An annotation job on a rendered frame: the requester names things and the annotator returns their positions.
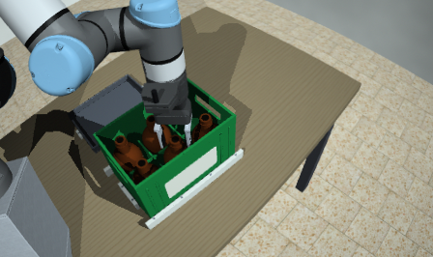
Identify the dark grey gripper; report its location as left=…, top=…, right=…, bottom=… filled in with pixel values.
left=141, top=50, right=192, bottom=148

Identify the green plastic crate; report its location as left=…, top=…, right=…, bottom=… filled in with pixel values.
left=103, top=78, right=236, bottom=216

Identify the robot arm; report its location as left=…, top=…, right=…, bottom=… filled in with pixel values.
left=0, top=0, right=184, bottom=108

